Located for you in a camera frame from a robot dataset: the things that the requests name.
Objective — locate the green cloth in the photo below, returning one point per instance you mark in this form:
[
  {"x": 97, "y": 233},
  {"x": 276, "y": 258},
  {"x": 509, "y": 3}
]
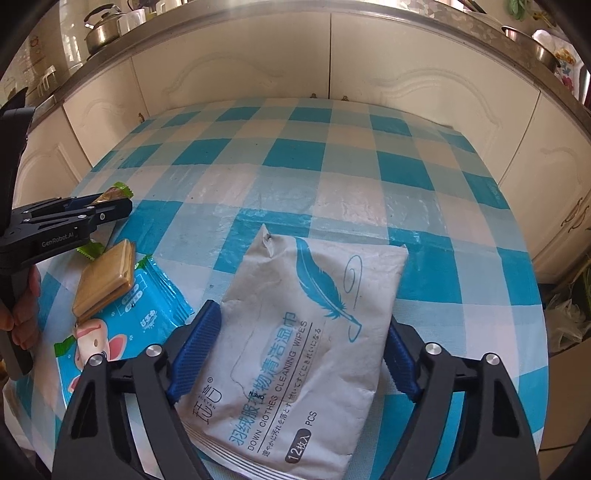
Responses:
[{"x": 517, "y": 9}]

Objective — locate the clear plastic bag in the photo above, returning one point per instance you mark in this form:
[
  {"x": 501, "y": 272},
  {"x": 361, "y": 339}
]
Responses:
[{"x": 565, "y": 318}]

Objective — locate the blue checkered tablecloth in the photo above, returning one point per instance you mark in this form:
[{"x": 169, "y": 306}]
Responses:
[{"x": 369, "y": 184}]

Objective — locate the white cabinet door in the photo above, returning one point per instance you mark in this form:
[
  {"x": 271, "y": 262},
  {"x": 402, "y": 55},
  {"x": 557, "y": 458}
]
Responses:
[
  {"x": 51, "y": 147},
  {"x": 554, "y": 184},
  {"x": 101, "y": 97},
  {"x": 240, "y": 60},
  {"x": 429, "y": 69}
]

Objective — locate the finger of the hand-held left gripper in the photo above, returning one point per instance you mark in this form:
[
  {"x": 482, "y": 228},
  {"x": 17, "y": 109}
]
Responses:
[
  {"x": 55, "y": 206},
  {"x": 108, "y": 214}
]

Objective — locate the blue wet wipes packet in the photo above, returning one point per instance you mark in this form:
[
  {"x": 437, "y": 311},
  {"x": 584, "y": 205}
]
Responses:
[{"x": 138, "y": 314}]

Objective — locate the steel pot with lid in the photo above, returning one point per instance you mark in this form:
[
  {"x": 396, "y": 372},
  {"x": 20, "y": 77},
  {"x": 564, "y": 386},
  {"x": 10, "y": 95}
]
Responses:
[{"x": 104, "y": 27}]

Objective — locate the floral cloth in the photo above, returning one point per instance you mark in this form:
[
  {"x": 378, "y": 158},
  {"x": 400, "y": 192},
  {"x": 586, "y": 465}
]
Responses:
[{"x": 568, "y": 62}]

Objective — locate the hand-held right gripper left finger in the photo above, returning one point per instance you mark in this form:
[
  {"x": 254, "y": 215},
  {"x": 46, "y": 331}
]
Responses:
[{"x": 198, "y": 341}]

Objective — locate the grey kitchen countertop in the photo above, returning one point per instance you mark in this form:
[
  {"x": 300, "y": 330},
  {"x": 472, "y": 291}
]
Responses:
[{"x": 461, "y": 23}]

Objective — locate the person's left hand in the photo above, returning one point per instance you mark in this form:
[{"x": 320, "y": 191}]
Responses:
[{"x": 27, "y": 327}]

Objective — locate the white cup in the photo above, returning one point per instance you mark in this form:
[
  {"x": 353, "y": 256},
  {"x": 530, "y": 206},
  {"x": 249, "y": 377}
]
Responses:
[{"x": 132, "y": 21}]

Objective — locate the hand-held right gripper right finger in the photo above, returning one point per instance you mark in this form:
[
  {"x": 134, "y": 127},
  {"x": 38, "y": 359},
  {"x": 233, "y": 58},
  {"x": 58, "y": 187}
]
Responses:
[{"x": 401, "y": 364}]

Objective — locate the steel bowl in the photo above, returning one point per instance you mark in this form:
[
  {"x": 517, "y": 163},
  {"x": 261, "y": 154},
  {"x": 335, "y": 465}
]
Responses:
[{"x": 531, "y": 48}]

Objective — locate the brown green-edged snack packet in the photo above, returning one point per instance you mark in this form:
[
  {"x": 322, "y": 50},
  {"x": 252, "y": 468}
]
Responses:
[{"x": 113, "y": 193}]

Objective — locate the white wet wipes packet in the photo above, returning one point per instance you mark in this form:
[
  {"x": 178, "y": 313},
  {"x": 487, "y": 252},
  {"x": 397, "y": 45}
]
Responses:
[{"x": 295, "y": 360}]

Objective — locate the tan square biscuit packet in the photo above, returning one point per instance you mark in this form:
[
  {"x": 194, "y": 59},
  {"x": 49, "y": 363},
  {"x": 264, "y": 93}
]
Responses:
[{"x": 104, "y": 277}]

